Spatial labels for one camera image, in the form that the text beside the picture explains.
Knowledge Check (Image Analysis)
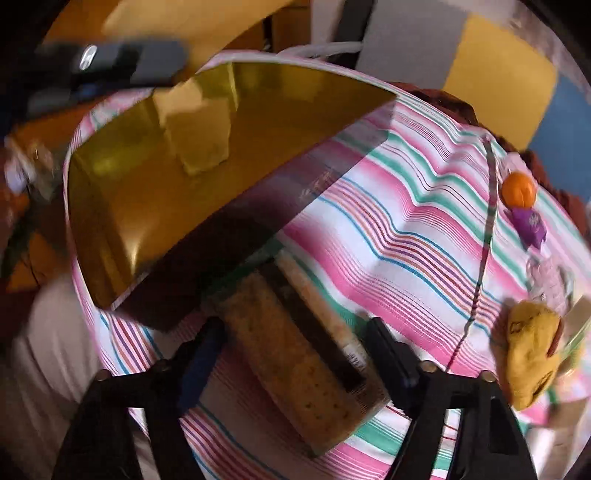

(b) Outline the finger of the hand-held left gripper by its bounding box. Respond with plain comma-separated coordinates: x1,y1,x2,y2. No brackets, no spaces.
137,40,191,87

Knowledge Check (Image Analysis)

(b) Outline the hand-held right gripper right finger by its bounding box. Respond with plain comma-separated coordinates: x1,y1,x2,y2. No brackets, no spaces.
366,318,539,480

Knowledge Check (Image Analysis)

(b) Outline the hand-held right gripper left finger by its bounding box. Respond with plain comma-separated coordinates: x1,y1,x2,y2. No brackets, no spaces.
51,318,227,480

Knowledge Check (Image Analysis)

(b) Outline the cracker packet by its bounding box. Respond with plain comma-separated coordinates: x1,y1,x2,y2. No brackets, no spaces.
203,251,391,457

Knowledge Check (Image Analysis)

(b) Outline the gold tin box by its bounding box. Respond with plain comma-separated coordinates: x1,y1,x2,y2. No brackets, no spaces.
65,62,398,333

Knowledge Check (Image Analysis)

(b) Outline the yellow plush toy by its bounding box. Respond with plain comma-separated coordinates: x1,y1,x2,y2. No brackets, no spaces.
501,299,565,411

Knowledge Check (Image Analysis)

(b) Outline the striped cloth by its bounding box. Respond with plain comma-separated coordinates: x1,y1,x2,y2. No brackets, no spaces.
65,51,591,480

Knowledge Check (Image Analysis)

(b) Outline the white cloth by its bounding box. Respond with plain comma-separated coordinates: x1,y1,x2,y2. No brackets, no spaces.
14,277,153,480

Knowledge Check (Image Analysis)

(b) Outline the pink clear packet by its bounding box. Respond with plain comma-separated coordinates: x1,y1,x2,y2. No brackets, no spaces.
526,256,573,315

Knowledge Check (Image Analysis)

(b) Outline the purple candy wrapper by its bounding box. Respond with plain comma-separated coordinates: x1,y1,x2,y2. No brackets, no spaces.
510,207,548,252

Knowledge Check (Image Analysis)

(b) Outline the black rolled mat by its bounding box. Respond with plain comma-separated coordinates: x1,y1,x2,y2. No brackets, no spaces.
335,0,372,65

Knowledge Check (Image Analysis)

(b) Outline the mandarin orange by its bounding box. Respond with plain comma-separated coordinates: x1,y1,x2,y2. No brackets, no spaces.
502,172,537,210

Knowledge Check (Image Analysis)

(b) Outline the grey chair back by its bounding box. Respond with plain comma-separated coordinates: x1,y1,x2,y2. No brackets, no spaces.
360,9,469,86

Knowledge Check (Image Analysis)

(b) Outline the brown jacket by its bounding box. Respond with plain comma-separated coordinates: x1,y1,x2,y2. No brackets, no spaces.
388,80,591,208

